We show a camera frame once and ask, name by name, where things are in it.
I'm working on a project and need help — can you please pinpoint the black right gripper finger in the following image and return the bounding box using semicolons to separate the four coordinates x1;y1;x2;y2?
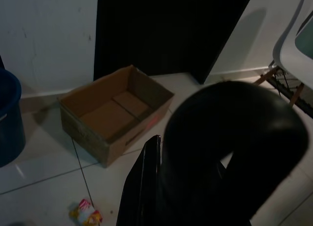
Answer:
116;135;162;226

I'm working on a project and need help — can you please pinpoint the small colourful snack wrapper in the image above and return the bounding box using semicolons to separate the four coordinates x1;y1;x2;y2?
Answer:
69;198;103;226

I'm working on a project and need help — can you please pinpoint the open cardboard box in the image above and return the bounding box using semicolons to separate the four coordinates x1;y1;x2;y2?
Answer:
58;65;175;168

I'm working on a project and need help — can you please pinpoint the blue plastic bucket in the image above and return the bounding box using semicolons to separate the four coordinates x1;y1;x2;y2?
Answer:
0;67;26;168

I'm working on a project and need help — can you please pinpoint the white chair with wooden legs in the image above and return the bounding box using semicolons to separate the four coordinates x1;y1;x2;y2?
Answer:
253;0;313;108

